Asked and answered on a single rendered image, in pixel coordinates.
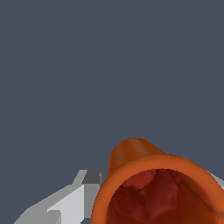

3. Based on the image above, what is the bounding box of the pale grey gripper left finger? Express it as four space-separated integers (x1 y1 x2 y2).
13 169 103 224

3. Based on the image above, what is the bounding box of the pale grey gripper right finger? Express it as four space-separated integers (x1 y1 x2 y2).
207 171 224 190

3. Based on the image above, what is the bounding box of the orange terracotta pot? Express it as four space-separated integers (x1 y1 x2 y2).
90 137 224 224

